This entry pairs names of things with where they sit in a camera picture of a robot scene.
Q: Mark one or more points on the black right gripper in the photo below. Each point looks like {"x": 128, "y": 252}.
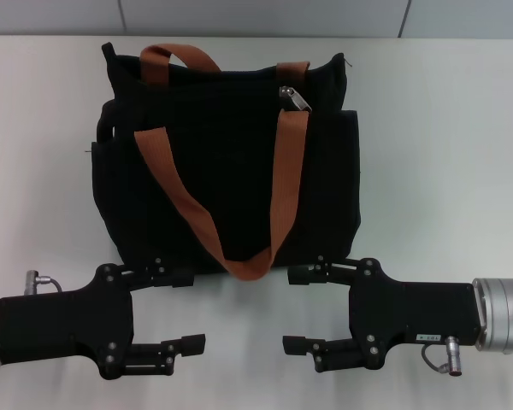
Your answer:
{"x": 419, "y": 312}

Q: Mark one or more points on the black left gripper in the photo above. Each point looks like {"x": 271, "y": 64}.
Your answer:
{"x": 60, "y": 322}

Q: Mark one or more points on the silver metal zipper pull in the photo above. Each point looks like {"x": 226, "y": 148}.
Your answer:
{"x": 297, "y": 101}

